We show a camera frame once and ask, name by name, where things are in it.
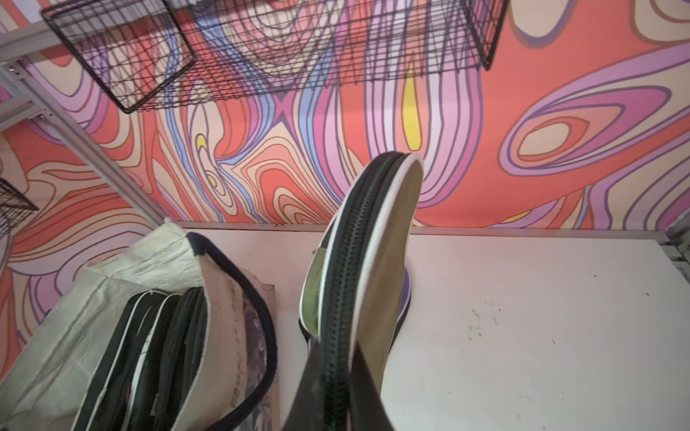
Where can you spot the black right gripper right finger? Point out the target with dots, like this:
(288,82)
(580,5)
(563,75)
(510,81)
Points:
(367,412)

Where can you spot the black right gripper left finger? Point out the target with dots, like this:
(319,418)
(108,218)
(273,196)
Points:
(308,407)

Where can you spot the olive ping pong paddle case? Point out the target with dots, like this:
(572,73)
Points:
(351,295)

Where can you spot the purple ping pong paddle case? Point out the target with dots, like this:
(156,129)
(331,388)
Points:
(404,303)

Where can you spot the cream canvas tote bag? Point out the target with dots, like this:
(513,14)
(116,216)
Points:
(235,386)

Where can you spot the black white-trimmed ping pong case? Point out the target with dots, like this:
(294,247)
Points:
(106,402)

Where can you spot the black wire basket left wall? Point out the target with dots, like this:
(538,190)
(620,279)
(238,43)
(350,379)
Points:
(14,207)

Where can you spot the black wire basket wall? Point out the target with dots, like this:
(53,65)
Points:
(153,55)
(14,207)

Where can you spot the black wire basket back wall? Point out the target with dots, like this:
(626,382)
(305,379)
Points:
(153,55)

